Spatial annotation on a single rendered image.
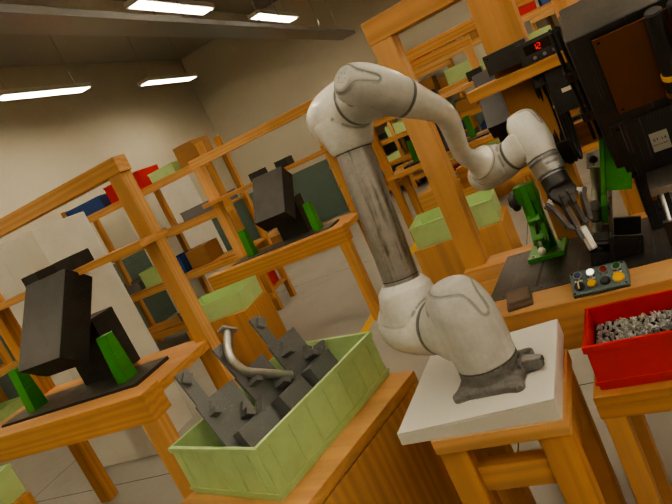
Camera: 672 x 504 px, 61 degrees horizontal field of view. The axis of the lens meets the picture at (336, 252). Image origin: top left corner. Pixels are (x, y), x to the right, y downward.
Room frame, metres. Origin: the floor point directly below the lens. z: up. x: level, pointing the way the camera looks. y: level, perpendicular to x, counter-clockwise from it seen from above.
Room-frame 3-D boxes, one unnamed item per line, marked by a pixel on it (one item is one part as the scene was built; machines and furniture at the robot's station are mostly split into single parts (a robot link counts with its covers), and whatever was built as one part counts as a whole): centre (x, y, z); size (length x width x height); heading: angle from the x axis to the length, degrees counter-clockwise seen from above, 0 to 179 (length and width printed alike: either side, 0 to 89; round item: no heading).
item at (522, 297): (1.68, -0.45, 0.91); 0.10 x 0.08 x 0.03; 159
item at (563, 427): (1.33, -0.23, 0.83); 0.32 x 0.32 x 0.04; 62
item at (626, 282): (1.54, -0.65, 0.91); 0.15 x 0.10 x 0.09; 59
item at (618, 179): (1.68, -0.87, 1.17); 0.13 x 0.12 x 0.20; 59
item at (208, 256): (7.52, 1.92, 1.13); 2.48 x 0.54 x 2.27; 65
